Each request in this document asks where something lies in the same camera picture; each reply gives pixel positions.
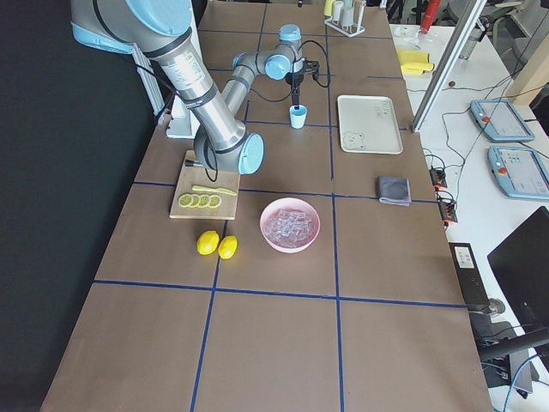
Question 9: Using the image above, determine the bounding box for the grey folded cloth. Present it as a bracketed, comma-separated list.
[377, 176, 412, 206]

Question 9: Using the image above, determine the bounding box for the white wire cup rack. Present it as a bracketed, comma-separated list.
[323, 0, 366, 38]

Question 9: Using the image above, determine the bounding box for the yellow lemon near board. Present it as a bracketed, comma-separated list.
[196, 230, 220, 256]

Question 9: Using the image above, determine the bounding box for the light blue plastic cup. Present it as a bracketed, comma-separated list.
[289, 105, 308, 129]

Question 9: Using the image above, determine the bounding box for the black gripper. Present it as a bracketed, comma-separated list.
[285, 70, 305, 107]

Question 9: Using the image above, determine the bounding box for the aluminium frame post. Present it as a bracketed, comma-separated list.
[411, 0, 486, 132]

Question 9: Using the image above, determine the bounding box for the pink bowl of ice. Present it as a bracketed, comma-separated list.
[260, 197, 321, 253]

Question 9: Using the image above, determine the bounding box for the black power strip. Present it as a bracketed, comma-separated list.
[449, 242, 489, 311]

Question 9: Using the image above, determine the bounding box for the yellow folded cloth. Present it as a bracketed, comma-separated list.
[396, 49, 435, 75]

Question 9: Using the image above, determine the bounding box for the lemon slices row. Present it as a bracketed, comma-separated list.
[178, 193, 222, 209]

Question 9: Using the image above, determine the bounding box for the yellow plastic knife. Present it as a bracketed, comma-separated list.
[191, 185, 237, 197]

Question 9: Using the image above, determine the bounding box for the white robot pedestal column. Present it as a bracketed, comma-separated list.
[166, 96, 200, 139]

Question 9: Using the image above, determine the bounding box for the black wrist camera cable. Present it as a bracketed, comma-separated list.
[246, 39, 332, 104]

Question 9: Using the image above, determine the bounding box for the cream bear serving tray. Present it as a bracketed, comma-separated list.
[337, 94, 403, 155]

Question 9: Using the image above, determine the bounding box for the yellow lemon far one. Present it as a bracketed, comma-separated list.
[218, 235, 238, 260]

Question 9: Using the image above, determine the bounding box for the blue teach pendant near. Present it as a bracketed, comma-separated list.
[487, 147, 548, 200]

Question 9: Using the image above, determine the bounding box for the wooden cutting board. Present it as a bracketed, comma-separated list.
[169, 150, 240, 220]

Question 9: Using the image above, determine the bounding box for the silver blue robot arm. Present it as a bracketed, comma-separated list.
[70, 1, 305, 174]

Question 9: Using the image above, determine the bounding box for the blue teach pendant far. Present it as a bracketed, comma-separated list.
[470, 99, 535, 142]

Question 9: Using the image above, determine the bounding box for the blue teach pendant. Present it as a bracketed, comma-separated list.
[487, 147, 548, 200]
[470, 99, 535, 142]

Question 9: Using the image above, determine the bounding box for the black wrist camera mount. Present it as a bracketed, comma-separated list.
[303, 60, 320, 82]

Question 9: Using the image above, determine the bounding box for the black monitor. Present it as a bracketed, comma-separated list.
[488, 206, 549, 326]

